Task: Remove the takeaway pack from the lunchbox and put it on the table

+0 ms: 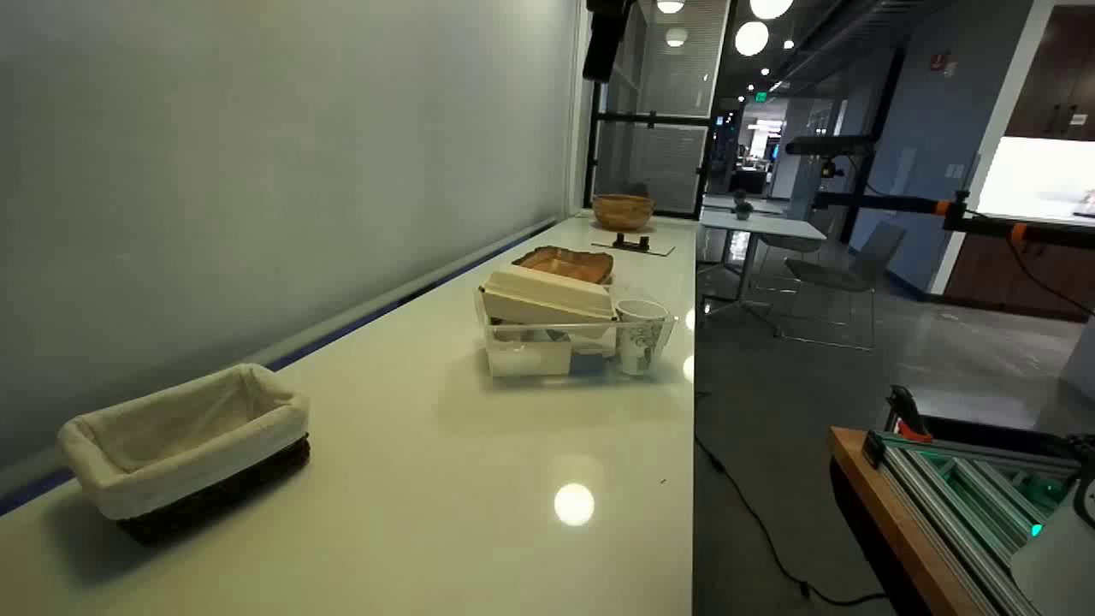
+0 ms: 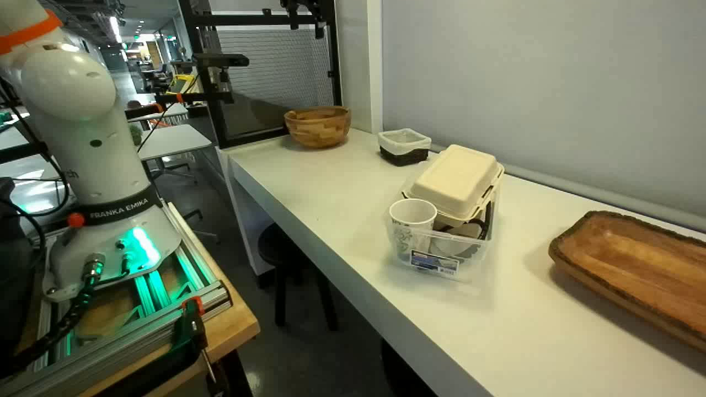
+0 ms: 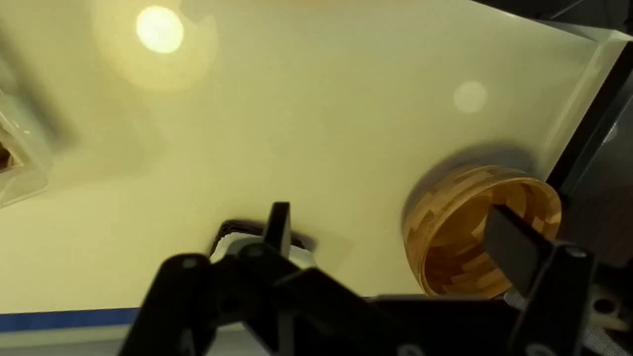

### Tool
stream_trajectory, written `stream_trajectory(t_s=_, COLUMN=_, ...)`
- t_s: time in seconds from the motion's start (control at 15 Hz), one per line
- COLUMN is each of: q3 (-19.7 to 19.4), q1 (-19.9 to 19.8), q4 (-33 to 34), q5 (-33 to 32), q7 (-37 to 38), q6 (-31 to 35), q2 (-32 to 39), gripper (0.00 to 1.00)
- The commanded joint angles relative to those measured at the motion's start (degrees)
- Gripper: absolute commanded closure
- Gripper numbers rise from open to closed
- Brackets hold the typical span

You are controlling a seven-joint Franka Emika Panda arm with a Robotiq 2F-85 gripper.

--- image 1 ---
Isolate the white background table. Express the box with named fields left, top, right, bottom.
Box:
left=696, top=192, right=833, bottom=301

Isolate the black framed glass partition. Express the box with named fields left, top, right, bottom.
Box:
left=581, top=0, right=735, bottom=224

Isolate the rectangular wooden tray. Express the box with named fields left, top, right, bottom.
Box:
left=509, top=245, right=619, bottom=291

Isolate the grey office chair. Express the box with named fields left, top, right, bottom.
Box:
left=784, top=221, right=909, bottom=299

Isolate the large round ceiling light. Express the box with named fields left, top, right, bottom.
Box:
left=734, top=19, right=774, bottom=62

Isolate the black floor cable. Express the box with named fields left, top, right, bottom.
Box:
left=696, top=435, right=891, bottom=609

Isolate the white paper cup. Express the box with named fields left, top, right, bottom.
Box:
left=614, top=294, right=670, bottom=382

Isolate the beige clamshell takeaway pack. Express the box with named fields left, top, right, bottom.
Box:
left=476, top=261, right=619, bottom=330

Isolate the cloth-lined wicker basket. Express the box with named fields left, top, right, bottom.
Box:
left=54, top=361, right=316, bottom=549

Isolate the black bar with orange clamps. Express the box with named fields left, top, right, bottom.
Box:
left=812, top=186, right=1095, bottom=255

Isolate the wooden base board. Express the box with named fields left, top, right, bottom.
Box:
left=830, top=426, right=1006, bottom=616

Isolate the bright white screen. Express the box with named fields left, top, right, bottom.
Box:
left=973, top=133, right=1095, bottom=230

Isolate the clear plastic lunchbox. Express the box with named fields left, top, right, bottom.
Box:
left=476, top=287, right=679, bottom=388

